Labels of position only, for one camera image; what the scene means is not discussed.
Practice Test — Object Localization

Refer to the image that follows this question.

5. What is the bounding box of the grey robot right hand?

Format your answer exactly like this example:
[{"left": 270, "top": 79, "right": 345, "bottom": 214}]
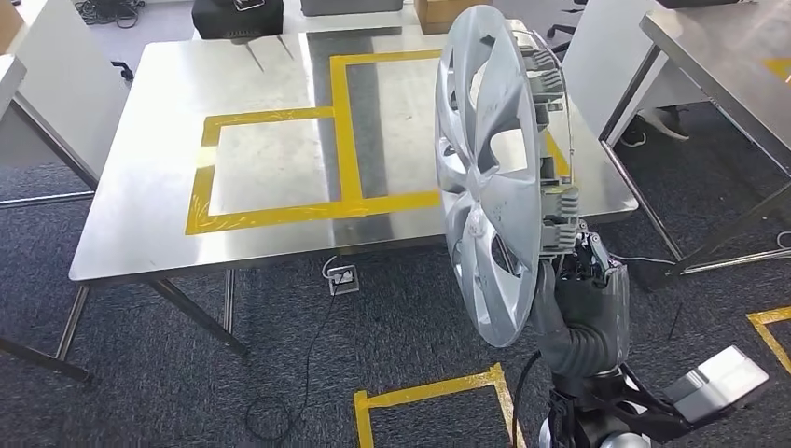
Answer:
[{"left": 530, "top": 223, "right": 631, "bottom": 375}]

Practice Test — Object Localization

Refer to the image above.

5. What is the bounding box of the silver plastic wheel hubcap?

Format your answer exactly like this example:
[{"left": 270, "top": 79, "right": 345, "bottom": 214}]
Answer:
[{"left": 434, "top": 5, "right": 582, "bottom": 349}]

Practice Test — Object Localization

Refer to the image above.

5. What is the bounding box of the stainless steel workbench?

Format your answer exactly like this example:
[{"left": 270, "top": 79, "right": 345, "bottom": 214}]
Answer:
[{"left": 69, "top": 21, "right": 640, "bottom": 358}]

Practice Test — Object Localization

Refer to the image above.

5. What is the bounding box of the yellow floor tape square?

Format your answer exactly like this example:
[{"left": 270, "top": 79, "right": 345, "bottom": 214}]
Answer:
[
  {"left": 353, "top": 362, "right": 528, "bottom": 448},
  {"left": 745, "top": 305, "right": 791, "bottom": 376}
]

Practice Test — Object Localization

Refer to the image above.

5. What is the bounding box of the white partition panel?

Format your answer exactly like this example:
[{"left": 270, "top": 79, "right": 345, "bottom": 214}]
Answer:
[
  {"left": 561, "top": 0, "right": 710, "bottom": 147},
  {"left": 0, "top": 0, "right": 132, "bottom": 182}
]

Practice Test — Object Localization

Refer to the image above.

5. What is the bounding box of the metal floor power outlet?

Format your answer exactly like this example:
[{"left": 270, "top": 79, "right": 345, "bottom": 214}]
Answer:
[{"left": 326, "top": 263, "right": 362, "bottom": 297}]

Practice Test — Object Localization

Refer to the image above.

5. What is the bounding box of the yellow tape table marking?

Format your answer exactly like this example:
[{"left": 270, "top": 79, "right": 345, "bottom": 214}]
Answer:
[
  {"left": 185, "top": 49, "right": 573, "bottom": 237},
  {"left": 761, "top": 56, "right": 791, "bottom": 83}
]

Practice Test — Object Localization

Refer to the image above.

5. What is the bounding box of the brown cardboard box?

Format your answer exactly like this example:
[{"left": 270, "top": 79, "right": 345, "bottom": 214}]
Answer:
[
  {"left": 413, "top": 0, "right": 495, "bottom": 35},
  {"left": 0, "top": 0, "right": 24, "bottom": 56}
]

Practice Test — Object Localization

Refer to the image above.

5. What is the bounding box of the grey equipment case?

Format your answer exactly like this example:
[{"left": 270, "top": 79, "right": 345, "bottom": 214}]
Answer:
[{"left": 299, "top": 0, "right": 407, "bottom": 18}]

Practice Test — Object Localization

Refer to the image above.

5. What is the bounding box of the black equipment bag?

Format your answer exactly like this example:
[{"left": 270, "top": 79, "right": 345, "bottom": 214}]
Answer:
[{"left": 191, "top": 0, "right": 286, "bottom": 42}]

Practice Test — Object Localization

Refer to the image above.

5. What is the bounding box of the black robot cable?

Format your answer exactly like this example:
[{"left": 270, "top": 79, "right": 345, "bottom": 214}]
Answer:
[{"left": 511, "top": 351, "right": 544, "bottom": 448}]

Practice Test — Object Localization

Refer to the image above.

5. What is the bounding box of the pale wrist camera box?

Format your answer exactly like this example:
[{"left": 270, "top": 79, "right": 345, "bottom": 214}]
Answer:
[{"left": 662, "top": 344, "right": 771, "bottom": 427}]

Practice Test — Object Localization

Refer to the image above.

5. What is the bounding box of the black floor cable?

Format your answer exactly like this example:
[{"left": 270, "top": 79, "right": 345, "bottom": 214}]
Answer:
[{"left": 243, "top": 290, "right": 340, "bottom": 444}]

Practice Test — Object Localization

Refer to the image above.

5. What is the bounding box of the black cable pile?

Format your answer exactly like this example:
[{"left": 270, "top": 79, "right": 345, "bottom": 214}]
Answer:
[{"left": 73, "top": 0, "right": 147, "bottom": 30}]

